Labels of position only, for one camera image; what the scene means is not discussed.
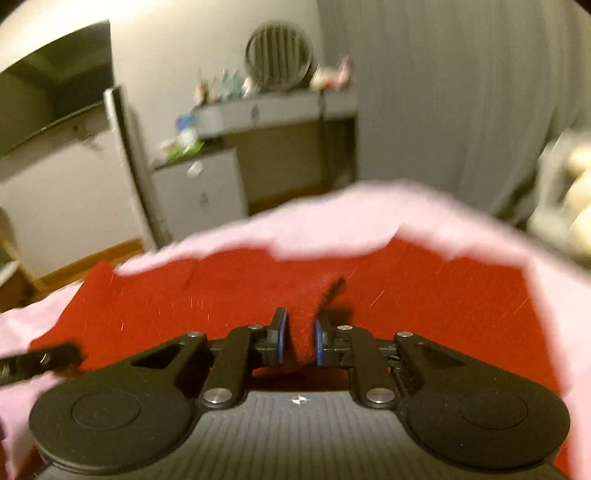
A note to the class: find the bottles and green packets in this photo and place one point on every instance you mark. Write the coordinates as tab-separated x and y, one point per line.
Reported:
184	136

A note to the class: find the grey desk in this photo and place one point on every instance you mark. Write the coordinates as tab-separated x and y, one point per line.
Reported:
277	108

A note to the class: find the round grey fan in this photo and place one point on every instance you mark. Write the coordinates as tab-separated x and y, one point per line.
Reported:
279	55

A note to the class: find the red cloth garment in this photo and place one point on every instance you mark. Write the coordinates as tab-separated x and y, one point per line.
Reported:
452	314

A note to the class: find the pink plush toy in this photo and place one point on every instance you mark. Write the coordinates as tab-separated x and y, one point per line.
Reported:
330	76

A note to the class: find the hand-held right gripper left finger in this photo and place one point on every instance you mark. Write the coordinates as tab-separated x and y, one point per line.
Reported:
280	339

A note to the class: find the grey curtain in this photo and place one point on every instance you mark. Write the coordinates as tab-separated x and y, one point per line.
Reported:
452	92

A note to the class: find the cream flower plush toy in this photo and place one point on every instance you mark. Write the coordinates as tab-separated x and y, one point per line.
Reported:
572	203

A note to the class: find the white drawer cabinet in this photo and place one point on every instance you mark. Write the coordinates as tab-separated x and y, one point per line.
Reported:
203	198

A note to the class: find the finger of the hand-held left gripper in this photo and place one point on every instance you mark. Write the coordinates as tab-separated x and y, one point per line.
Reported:
44	357

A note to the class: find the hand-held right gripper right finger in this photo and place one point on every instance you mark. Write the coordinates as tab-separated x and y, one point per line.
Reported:
317	341

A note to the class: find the small figurines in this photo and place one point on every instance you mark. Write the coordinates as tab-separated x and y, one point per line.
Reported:
226	87

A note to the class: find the pink bed sheet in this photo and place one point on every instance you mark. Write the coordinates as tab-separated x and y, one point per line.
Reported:
318	221

